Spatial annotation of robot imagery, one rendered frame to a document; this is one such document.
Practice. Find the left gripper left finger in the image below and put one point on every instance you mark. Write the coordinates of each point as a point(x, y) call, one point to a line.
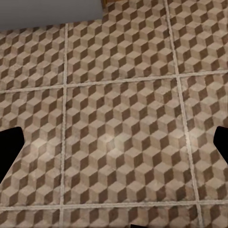
point(11, 142)

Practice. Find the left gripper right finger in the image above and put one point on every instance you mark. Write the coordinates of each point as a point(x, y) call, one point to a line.
point(221, 141)

